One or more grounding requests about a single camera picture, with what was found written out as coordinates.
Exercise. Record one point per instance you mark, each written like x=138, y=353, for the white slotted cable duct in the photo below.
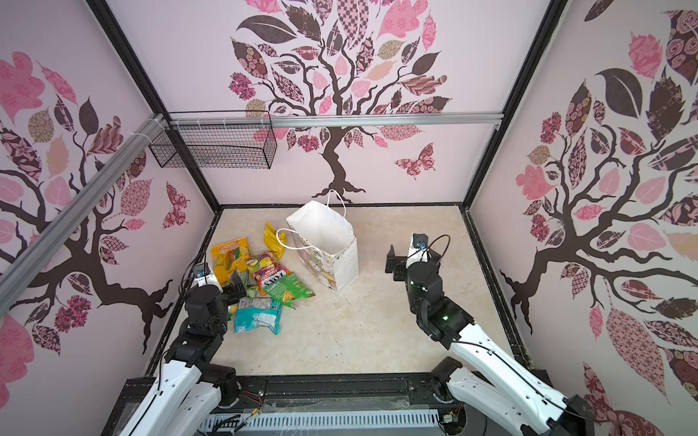
x=369, y=422

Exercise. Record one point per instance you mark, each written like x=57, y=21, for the green snack bag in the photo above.
x=287, y=289

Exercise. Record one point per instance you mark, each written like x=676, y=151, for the aluminium rail left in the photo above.
x=18, y=276

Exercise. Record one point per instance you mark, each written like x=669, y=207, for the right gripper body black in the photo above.
x=395, y=262

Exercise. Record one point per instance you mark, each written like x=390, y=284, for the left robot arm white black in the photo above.
x=188, y=386

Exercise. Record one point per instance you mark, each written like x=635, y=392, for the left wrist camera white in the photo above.
x=202, y=275

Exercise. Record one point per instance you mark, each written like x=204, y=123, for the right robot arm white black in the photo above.
x=479, y=373

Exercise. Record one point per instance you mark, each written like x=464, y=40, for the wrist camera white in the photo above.
x=202, y=275
x=418, y=251

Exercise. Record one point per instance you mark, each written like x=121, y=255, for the aluminium rail back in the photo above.
x=472, y=118

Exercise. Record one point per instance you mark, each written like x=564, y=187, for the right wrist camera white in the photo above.
x=418, y=251

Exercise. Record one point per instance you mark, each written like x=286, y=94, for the yellow snack bag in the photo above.
x=275, y=241

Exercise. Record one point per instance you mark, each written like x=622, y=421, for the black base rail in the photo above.
x=410, y=390

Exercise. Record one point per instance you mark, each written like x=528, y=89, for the orange pink snack bag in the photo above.
x=266, y=270

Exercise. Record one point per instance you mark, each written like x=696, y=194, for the teal snack bag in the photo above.
x=254, y=313

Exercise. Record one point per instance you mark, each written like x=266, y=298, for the black wire basket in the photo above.
x=236, y=139

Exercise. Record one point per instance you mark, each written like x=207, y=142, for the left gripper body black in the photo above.
x=232, y=296

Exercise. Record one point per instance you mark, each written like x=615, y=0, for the white patterned paper bag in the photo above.
x=325, y=242

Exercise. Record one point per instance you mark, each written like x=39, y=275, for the aluminium rail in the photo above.
x=18, y=276
x=472, y=118

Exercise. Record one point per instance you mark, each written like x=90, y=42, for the yellow mango candy bag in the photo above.
x=228, y=258

